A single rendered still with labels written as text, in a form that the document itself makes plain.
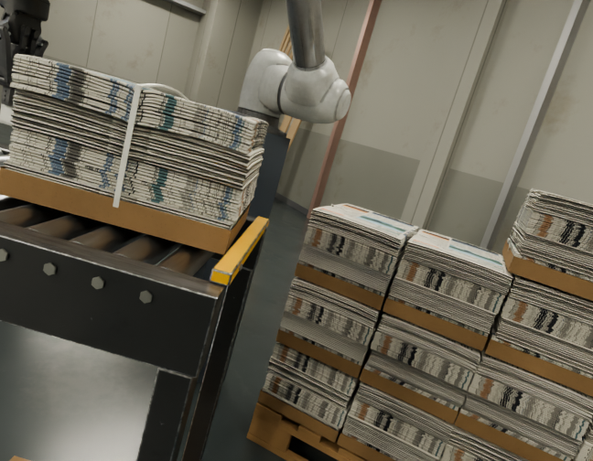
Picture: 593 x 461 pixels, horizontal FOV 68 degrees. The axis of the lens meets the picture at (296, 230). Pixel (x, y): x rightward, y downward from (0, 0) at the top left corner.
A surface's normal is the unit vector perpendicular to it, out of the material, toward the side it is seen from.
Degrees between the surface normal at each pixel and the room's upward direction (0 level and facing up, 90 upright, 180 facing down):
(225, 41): 90
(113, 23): 90
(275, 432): 90
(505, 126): 90
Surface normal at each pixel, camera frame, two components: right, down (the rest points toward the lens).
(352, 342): -0.37, 0.10
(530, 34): -0.83, -0.12
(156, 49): 0.49, 0.32
